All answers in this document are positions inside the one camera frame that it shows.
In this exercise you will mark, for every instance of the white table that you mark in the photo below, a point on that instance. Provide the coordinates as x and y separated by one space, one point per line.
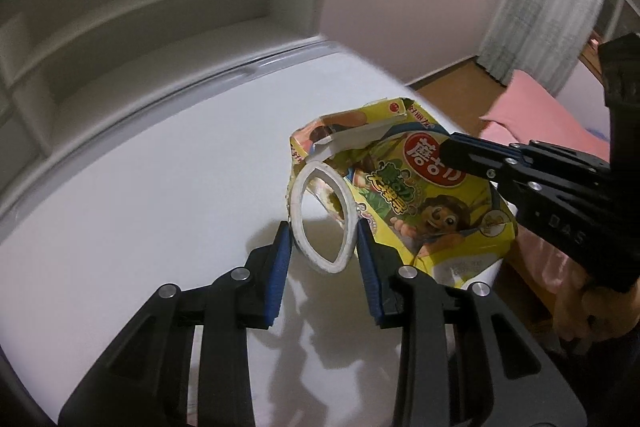
150 187

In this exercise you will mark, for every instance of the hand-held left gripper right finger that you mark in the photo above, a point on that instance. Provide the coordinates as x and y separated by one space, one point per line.
370 277

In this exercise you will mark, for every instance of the white shelf unit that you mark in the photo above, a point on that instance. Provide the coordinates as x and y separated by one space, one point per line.
125 7

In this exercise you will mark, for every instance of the white crushed paper cup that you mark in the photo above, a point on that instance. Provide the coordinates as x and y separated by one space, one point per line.
301 202

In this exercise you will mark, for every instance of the yellow snack bag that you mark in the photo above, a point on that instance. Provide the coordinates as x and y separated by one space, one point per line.
440 217

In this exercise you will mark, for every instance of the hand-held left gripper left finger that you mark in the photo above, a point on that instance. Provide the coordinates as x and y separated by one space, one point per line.
277 277

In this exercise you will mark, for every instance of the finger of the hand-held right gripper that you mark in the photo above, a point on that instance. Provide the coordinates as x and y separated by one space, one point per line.
475 157
565 167

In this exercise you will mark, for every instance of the person's right hand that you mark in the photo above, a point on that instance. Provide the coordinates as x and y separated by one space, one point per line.
595 312

